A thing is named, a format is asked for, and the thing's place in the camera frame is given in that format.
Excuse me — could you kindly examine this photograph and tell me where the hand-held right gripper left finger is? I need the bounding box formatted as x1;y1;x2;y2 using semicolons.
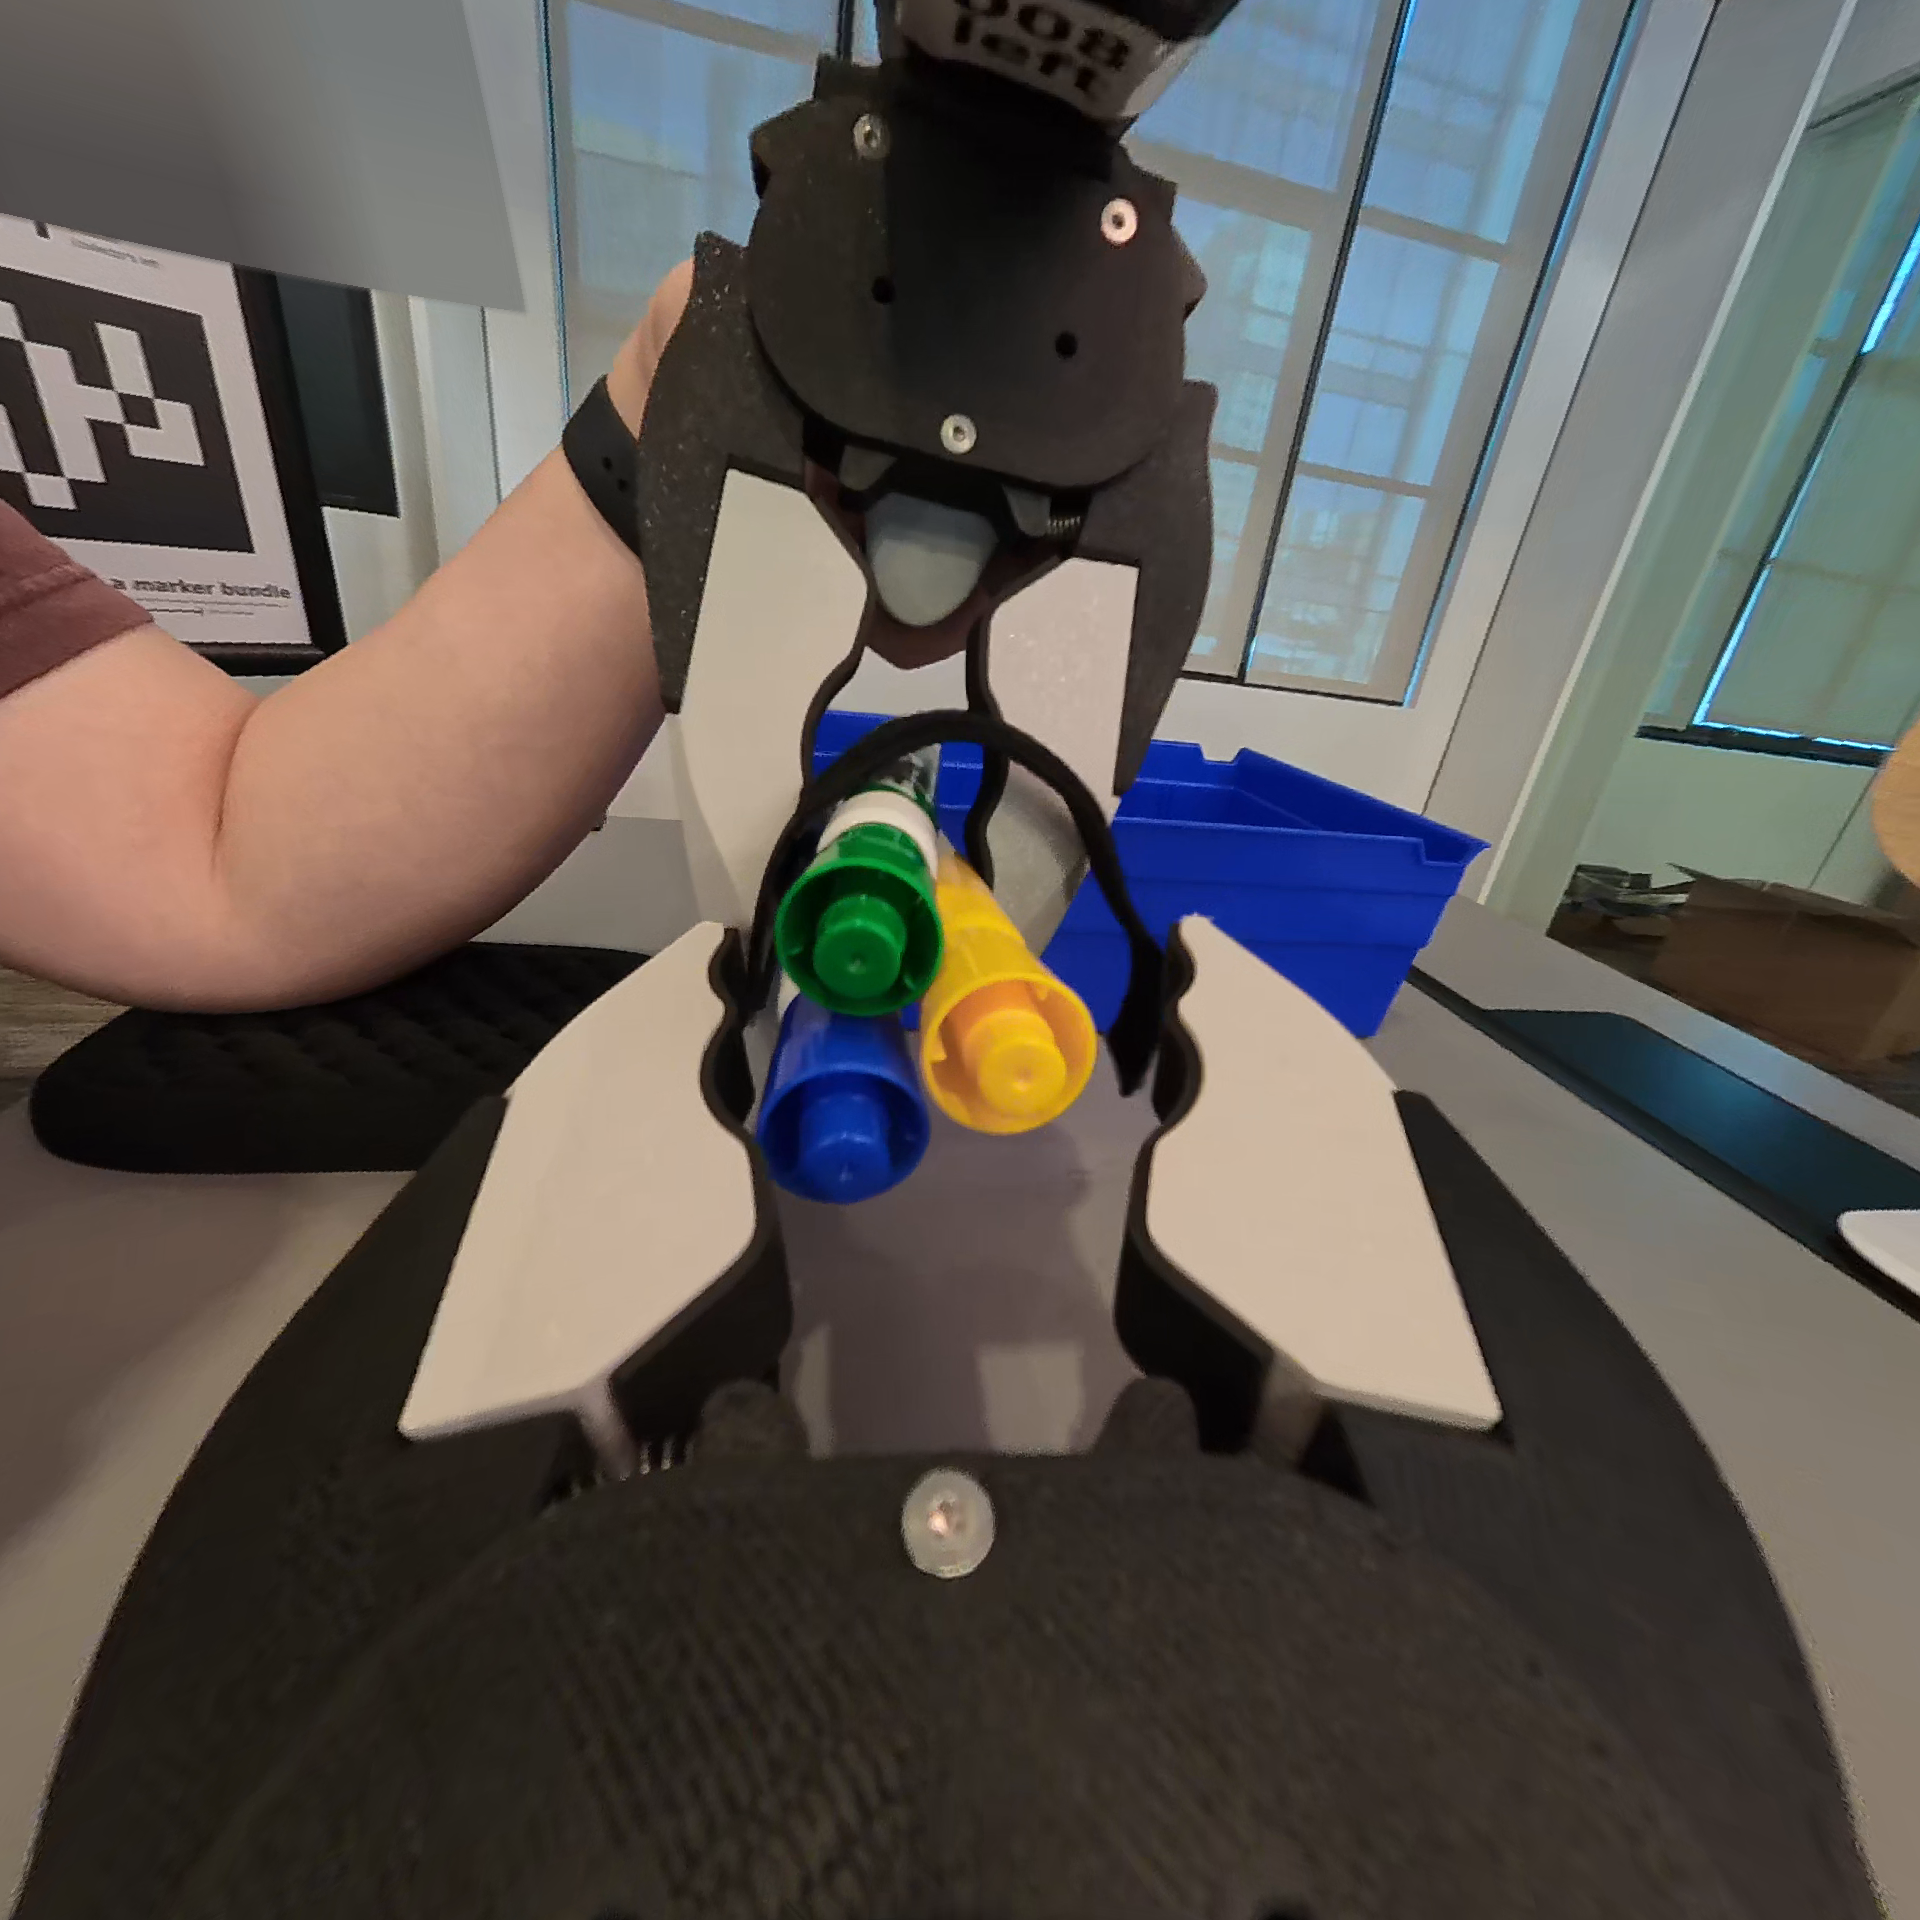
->
399;917;795;1480

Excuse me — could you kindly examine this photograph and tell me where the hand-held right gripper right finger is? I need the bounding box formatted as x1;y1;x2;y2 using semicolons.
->
1117;914;1505;1480

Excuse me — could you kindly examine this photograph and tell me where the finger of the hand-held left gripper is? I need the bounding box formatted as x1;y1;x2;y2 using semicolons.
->
966;548;1136;944
666;465;879;935

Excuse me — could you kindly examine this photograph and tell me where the black fabric strap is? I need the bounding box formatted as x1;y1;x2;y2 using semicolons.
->
773;710;1166;1096

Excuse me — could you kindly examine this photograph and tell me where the blue dry erase marker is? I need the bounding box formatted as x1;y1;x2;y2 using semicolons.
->
751;987;930;1202

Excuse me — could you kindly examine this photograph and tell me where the green dry erase marker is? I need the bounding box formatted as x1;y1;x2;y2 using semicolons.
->
773;750;949;1012

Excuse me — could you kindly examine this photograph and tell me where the yellow marker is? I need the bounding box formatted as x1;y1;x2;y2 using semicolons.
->
917;855;1099;1129

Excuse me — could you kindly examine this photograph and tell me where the person's left forearm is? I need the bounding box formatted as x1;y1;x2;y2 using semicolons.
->
0;433;684;1012

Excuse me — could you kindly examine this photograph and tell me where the black wrist band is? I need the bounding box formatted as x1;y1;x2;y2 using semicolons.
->
563;375;656;560

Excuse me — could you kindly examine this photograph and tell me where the blue plastic bin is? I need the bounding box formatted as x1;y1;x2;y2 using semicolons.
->
810;710;1489;1037

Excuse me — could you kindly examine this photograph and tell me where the black padded wrist rest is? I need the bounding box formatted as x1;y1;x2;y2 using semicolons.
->
27;943;664;1173

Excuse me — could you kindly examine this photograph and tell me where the large grid window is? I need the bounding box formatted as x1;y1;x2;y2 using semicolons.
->
547;0;1642;710

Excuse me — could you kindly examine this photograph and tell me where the brown cardboard box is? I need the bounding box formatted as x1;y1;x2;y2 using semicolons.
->
1559;864;1920;1072

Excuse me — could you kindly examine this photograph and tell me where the framed black white tag poster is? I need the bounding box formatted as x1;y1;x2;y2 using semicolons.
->
0;211;352;673

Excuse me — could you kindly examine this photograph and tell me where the maroon shirt sleeve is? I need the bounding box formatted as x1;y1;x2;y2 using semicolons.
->
0;500;154;701

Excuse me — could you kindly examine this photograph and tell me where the narrow side window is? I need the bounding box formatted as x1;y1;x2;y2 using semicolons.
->
1642;76;1920;752

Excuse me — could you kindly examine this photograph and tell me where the black wall panel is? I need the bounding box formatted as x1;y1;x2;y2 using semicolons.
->
272;267;400;519

